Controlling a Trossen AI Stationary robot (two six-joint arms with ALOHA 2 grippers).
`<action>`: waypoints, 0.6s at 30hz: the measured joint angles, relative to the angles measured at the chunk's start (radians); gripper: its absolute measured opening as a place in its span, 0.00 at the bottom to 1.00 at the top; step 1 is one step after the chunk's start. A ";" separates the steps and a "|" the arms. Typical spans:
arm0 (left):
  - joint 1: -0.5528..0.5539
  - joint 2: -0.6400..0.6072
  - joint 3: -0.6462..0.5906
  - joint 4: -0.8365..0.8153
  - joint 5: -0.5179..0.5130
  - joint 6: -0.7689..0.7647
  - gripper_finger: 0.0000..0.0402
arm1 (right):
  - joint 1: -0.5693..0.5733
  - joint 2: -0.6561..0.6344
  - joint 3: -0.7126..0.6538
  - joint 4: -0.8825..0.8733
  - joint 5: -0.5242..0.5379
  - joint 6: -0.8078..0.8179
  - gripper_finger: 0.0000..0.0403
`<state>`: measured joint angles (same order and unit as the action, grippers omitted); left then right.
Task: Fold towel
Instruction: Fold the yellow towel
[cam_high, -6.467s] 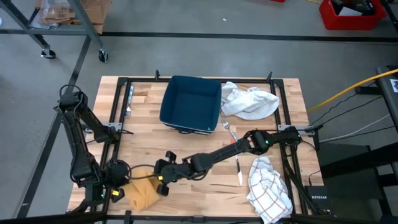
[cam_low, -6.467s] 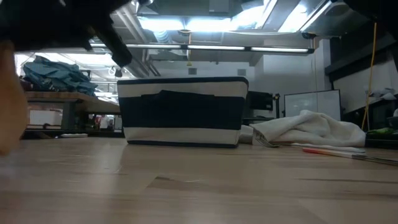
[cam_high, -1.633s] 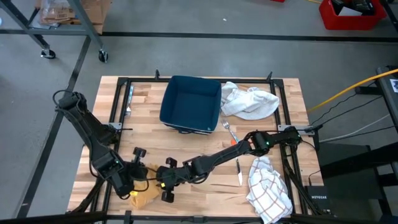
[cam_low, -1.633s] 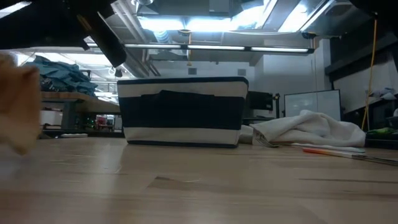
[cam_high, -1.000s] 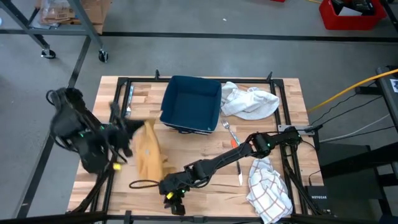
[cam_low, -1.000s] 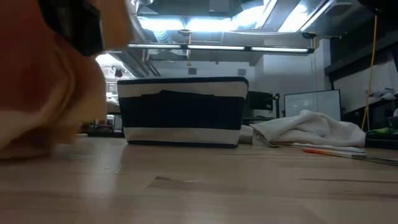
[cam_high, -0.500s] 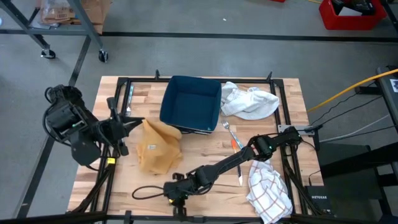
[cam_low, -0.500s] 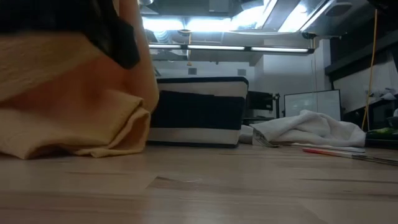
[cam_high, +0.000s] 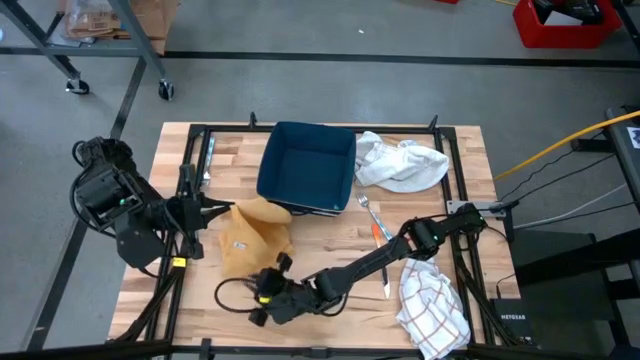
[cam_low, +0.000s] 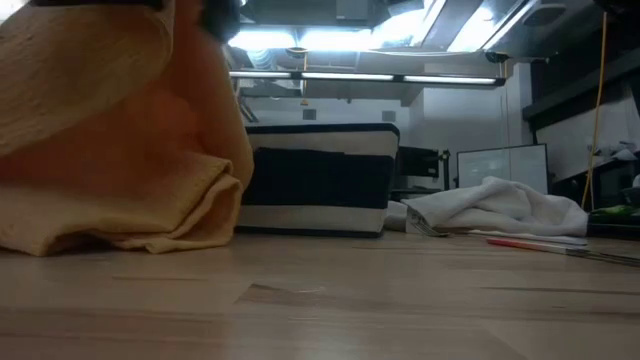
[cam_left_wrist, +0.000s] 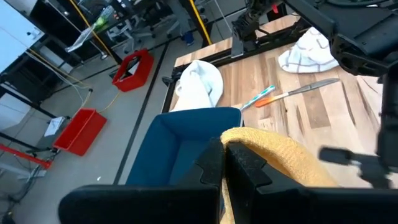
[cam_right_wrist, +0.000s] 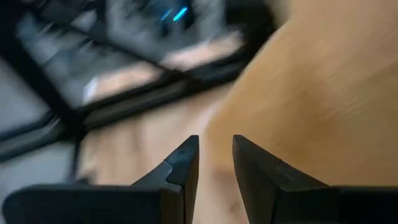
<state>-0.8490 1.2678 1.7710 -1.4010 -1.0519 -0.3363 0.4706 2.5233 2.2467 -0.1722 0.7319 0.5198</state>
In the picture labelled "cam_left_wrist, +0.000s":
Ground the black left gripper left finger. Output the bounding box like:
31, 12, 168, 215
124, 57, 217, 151
58, 139, 225, 224

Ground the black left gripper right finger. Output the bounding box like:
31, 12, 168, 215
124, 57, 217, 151
226, 142, 398, 224

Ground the mustard yellow towel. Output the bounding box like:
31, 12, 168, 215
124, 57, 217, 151
219, 126, 340, 224

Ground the navy fabric storage bin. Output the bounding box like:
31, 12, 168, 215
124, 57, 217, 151
126, 106, 243, 187

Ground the plain white towel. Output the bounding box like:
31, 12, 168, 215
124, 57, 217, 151
169, 59, 224, 113

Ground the white towel with brown checks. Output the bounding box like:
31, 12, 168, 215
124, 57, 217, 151
277, 26, 340, 74

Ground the red plastic bin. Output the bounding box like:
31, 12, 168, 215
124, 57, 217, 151
111, 48, 155, 93
52, 108, 108, 157

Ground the white paper sheet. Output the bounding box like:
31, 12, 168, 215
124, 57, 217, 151
43, 116, 66, 138

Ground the red metal bar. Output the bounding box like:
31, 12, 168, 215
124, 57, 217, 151
0, 143, 53, 170

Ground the blue and white shoe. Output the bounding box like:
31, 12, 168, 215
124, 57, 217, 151
183, 30, 195, 46

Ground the grey office chair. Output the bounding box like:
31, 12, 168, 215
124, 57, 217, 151
108, 18, 141, 54

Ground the clear bag with green item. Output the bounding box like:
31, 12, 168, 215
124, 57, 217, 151
65, 6, 116, 54

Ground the white cabinet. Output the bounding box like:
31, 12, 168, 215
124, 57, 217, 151
0, 0, 45, 74

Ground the knife with orange handle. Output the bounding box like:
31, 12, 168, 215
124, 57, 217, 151
254, 77, 341, 108

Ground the fork with teal patterned handle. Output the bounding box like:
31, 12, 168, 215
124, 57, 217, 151
239, 84, 276, 112

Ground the thin yellow cable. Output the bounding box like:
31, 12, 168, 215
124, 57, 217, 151
68, 0, 122, 114

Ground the thick yellow cable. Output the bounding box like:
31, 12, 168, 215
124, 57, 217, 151
188, 0, 213, 46

